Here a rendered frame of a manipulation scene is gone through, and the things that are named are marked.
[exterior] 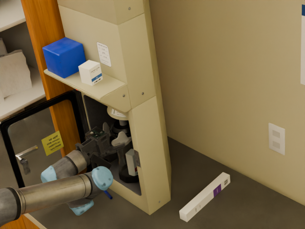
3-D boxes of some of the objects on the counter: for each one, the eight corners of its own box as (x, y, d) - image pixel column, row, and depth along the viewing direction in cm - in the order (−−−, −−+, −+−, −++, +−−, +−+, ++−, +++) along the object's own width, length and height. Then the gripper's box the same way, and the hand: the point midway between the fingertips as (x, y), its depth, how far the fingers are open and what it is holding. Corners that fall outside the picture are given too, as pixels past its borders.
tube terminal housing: (142, 151, 247) (113, -19, 206) (196, 181, 225) (176, -3, 184) (97, 180, 234) (57, 4, 193) (150, 215, 212) (117, 26, 171)
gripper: (91, 155, 190) (136, 123, 200) (64, 138, 201) (108, 109, 211) (97, 174, 195) (140, 141, 205) (70, 157, 206) (113, 127, 216)
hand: (124, 132), depth 209 cm, fingers closed on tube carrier, 9 cm apart
